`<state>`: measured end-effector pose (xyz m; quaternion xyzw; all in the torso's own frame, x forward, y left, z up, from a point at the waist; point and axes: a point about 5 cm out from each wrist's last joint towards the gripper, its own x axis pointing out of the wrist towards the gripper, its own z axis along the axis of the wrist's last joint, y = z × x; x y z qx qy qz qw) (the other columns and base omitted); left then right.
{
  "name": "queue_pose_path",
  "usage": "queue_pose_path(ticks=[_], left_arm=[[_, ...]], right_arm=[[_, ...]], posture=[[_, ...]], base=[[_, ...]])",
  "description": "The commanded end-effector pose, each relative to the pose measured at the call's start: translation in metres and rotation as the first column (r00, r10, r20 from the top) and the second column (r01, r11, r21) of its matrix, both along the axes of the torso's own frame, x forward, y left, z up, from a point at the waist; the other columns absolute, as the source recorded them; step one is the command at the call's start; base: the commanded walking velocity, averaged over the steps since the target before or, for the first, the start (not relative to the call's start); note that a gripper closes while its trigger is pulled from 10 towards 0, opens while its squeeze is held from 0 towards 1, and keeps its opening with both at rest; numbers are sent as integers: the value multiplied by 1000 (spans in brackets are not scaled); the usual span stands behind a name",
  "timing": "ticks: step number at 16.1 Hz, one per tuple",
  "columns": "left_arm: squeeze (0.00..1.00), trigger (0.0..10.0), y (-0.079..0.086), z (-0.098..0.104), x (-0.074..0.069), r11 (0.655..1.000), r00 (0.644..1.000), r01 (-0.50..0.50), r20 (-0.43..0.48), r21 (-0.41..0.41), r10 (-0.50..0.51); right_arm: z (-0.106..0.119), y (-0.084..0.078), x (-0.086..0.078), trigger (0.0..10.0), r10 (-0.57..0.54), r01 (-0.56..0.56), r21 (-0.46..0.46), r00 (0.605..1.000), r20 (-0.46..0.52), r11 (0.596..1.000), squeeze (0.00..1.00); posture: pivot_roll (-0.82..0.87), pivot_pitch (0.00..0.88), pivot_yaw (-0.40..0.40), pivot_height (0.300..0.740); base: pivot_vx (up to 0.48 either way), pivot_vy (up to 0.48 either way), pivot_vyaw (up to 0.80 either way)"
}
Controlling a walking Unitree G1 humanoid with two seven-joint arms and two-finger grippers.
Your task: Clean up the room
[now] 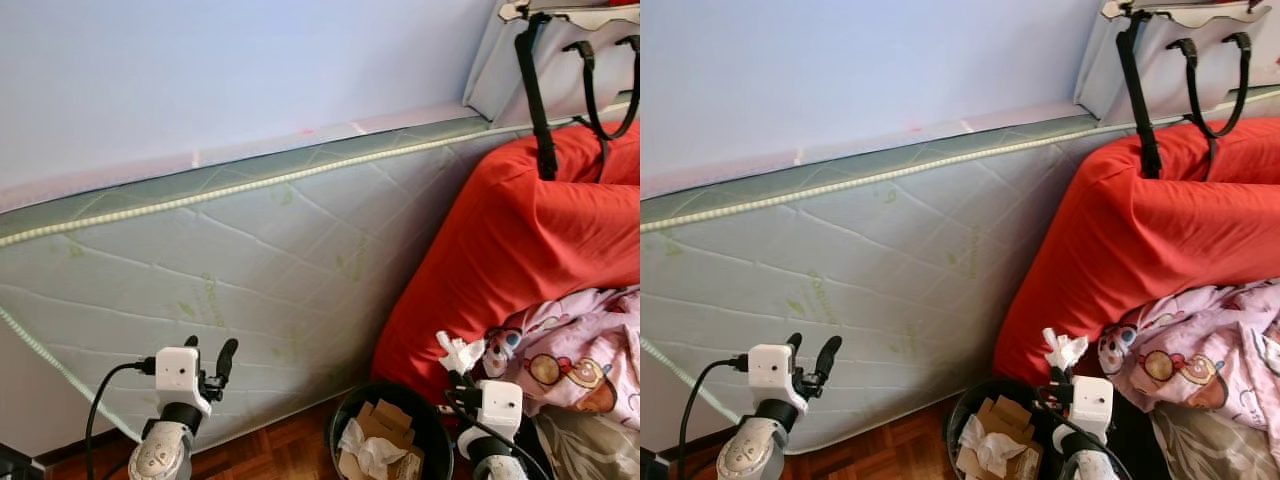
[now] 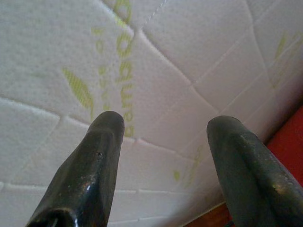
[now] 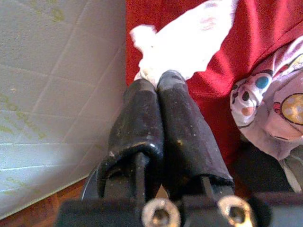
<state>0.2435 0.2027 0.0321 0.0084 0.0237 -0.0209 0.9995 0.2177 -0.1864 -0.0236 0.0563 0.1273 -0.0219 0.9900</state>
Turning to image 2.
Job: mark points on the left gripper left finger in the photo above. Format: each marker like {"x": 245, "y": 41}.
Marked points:
{"x": 94, "y": 165}

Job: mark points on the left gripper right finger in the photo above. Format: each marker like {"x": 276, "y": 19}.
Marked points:
{"x": 248, "y": 177}

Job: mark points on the large red cushion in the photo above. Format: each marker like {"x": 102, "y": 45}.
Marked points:
{"x": 288, "y": 142}

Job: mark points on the white mattress green print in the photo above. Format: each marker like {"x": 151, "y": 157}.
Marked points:
{"x": 189, "y": 47}

